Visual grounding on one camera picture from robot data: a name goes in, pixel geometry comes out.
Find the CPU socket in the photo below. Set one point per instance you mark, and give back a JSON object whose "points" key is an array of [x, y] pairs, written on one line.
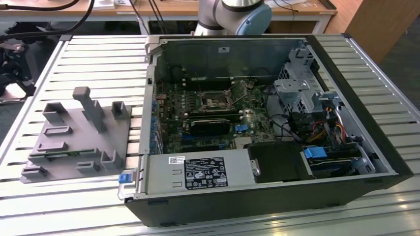
{"points": [[215, 102]]}

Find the grey plastic parts rack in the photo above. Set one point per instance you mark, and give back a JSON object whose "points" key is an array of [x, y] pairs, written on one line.
{"points": [[79, 137]]}

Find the white paper box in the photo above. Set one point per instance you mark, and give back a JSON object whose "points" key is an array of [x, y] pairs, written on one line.
{"points": [[111, 4]]}

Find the green RAM stick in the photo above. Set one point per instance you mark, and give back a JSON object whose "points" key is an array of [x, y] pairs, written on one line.
{"points": [[75, 153]]}

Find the blue case latch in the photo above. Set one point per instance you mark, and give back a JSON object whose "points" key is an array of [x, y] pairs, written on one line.
{"points": [[126, 178]]}

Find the silver power supply unit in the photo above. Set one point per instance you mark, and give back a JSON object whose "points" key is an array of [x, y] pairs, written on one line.
{"points": [[165, 177]]}

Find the thin metal locking lever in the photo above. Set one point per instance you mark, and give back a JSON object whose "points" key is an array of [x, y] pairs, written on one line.
{"points": [[241, 97]]}

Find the blue motherboard connector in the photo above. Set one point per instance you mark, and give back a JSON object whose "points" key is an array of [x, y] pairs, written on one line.
{"points": [[241, 128]]}

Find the small silver heatsink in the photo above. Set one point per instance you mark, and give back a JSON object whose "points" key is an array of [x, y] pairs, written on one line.
{"points": [[245, 142]]}

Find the green motherboard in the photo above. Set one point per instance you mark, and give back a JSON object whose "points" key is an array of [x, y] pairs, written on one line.
{"points": [[259, 123]]}

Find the silver metal disk bay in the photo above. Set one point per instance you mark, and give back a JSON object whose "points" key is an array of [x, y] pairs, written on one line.
{"points": [[289, 93]]}

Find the black open PC case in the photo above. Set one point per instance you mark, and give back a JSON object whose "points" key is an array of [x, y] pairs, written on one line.
{"points": [[230, 209]]}

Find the blue disk carrier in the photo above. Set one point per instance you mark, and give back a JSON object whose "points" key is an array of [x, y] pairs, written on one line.
{"points": [[315, 153]]}

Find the brown wooden cabinet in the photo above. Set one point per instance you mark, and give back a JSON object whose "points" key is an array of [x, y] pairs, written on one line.
{"points": [[378, 24]]}

